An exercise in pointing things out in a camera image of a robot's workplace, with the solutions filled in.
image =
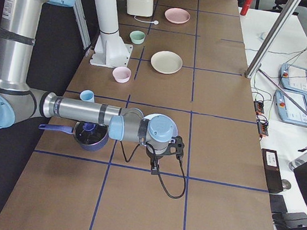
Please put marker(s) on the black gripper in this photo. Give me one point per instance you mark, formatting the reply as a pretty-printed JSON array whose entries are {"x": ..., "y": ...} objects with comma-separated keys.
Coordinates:
[{"x": 154, "y": 157}]

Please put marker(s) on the light blue plate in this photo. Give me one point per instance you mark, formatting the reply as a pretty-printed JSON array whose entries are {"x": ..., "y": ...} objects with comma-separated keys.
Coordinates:
[{"x": 161, "y": 127}]

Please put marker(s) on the pink plate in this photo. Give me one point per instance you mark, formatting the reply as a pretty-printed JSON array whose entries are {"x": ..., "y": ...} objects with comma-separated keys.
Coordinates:
[{"x": 177, "y": 15}]

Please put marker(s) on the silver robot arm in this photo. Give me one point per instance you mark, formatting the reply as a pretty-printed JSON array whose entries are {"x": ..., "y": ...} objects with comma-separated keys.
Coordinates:
[{"x": 95, "y": 123}]

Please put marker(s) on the dark blue saucepan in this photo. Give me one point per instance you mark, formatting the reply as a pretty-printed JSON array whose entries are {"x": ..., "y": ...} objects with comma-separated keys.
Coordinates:
[{"x": 90, "y": 136}]

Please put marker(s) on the pink bowl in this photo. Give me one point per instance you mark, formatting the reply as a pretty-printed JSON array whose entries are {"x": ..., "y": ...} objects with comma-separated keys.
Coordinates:
[{"x": 121, "y": 74}]

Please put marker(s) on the light blue cup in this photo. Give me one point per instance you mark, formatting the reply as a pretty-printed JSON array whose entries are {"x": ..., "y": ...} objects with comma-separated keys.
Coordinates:
[{"x": 87, "y": 95}]

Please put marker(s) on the cream plate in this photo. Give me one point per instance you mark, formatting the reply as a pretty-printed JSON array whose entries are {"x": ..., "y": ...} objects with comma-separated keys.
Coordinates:
[{"x": 166, "y": 62}]

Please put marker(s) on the lower orange black connector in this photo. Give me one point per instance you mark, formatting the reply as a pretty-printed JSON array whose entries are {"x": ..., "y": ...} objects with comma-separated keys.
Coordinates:
[{"x": 262, "y": 126}]

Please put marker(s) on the orange black connector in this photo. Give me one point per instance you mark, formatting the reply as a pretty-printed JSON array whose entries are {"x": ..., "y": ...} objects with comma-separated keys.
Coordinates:
[
  {"x": 262, "y": 126},
  {"x": 259, "y": 107}
]

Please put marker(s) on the black box with label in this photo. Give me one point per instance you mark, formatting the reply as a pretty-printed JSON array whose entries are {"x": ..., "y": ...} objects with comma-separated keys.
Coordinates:
[{"x": 272, "y": 171}]

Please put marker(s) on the upper orange black connector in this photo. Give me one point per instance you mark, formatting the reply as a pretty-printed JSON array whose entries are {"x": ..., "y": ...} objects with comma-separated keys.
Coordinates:
[{"x": 259, "y": 107}]

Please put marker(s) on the green bowl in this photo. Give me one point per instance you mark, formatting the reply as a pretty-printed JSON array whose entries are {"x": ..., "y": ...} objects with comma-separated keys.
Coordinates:
[{"x": 137, "y": 37}]

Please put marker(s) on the lower teach pendant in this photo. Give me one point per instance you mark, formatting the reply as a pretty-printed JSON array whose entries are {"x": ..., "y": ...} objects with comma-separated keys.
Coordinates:
[{"x": 288, "y": 112}]

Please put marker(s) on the teach pendant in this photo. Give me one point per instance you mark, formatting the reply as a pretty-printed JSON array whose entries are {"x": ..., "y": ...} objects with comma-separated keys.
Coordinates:
[
  {"x": 288, "y": 112},
  {"x": 293, "y": 78}
]

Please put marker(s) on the white toaster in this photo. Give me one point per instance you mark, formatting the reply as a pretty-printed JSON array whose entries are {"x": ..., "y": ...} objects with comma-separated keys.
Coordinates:
[{"x": 140, "y": 7}]

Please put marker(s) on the upper teach pendant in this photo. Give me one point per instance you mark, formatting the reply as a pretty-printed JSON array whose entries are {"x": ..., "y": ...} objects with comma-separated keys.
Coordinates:
[{"x": 293, "y": 78}]

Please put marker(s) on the red cylinder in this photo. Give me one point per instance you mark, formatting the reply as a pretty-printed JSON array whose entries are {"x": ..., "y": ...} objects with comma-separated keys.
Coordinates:
[{"x": 245, "y": 7}]

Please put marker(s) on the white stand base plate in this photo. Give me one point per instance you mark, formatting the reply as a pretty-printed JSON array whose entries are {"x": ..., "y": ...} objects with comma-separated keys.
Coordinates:
[{"x": 111, "y": 51}]

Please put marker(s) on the white camera stand pole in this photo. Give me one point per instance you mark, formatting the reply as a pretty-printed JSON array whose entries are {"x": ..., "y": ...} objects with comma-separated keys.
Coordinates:
[{"x": 107, "y": 16}]

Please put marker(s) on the aluminium frame post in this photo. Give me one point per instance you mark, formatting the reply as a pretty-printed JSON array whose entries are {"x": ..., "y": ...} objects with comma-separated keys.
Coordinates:
[{"x": 273, "y": 32}]

